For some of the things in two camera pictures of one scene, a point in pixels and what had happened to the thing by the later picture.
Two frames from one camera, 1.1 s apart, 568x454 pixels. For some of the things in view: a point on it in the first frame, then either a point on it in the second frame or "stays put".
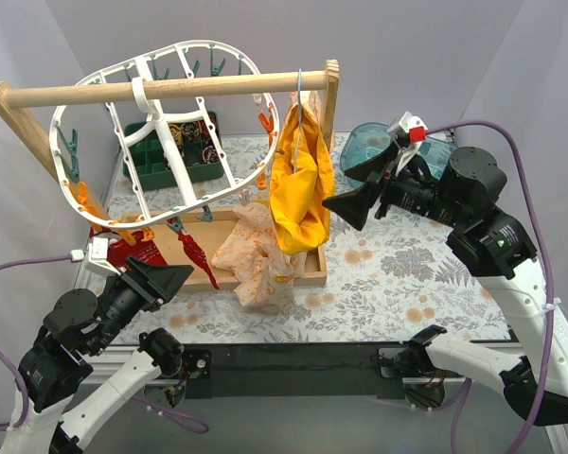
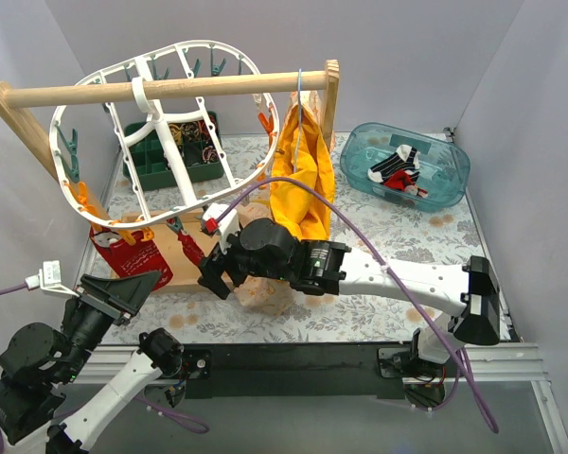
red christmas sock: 118,250 stays put
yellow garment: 302,179 stays put
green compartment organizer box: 197,154 stays put
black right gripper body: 384,187 to 221,267
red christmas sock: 196,254 stays put
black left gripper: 138,288 to 102,305
